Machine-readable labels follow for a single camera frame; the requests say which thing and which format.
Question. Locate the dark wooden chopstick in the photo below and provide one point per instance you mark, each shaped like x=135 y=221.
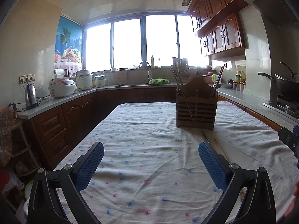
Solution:
x=220 y=74
x=179 y=79
x=216 y=84
x=175 y=77

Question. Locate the steel electric kettle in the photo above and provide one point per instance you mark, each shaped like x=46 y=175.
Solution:
x=31 y=96

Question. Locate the small wall sticker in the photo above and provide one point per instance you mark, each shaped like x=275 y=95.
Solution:
x=186 y=1

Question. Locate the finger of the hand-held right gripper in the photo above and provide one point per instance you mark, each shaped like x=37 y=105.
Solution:
x=288 y=138

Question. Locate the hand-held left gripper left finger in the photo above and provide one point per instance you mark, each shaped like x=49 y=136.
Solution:
x=91 y=165

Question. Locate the white wall socket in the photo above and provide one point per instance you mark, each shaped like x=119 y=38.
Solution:
x=228 y=65

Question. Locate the paper towel roll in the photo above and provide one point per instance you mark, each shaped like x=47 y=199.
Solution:
x=59 y=73

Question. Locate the gas stove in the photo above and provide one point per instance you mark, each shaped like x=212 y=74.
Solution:
x=285 y=107

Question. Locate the small white electric pot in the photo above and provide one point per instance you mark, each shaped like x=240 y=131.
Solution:
x=100 y=81

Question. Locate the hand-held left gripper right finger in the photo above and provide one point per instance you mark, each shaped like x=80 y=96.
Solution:
x=212 y=165

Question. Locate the wooden corner rack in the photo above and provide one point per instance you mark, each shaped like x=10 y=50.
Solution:
x=25 y=149

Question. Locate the curved metal faucet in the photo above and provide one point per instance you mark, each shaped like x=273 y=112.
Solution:
x=149 y=72

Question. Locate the kitchen window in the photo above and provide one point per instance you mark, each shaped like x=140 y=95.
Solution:
x=128 y=42

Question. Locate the black wok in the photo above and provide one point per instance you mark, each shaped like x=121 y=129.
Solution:
x=287 y=86

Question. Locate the green plastic basket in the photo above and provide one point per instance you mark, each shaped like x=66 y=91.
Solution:
x=158 y=81

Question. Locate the person's right hand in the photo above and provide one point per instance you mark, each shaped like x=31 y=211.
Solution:
x=296 y=198

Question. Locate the white floral tablecloth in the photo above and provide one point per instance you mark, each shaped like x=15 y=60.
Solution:
x=140 y=144

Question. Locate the wall outlet strip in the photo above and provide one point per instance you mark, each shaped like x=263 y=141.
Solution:
x=26 y=78

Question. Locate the tall white rice cooker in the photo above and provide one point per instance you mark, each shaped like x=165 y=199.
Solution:
x=84 y=80

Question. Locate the pink and white rice cooker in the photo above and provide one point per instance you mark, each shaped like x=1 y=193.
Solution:
x=62 y=88

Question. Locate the grey stone countertop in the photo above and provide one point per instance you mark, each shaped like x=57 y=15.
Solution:
x=252 y=100

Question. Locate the wooden utensil holder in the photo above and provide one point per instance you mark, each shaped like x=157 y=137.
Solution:
x=196 y=107

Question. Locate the wooden wall cabinets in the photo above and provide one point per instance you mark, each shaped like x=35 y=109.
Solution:
x=222 y=23

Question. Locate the grey range hood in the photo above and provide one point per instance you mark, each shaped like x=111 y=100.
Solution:
x=271 y=2

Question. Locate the pink plastic basin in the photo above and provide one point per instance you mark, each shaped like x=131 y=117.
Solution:
x=206 y=78

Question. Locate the tropical fruit wall poster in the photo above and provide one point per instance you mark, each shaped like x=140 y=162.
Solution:
x=69 y=39

